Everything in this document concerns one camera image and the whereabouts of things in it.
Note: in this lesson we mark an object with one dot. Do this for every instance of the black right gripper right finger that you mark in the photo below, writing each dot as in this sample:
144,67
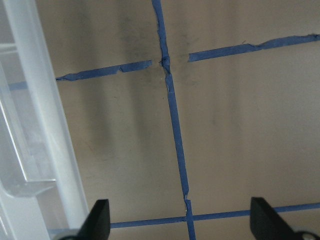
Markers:
266,223

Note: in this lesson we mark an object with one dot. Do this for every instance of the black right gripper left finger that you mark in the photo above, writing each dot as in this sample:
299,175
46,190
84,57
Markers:
97,225

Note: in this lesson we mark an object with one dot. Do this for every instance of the clear plastic box lid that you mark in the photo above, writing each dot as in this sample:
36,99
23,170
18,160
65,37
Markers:
41,192

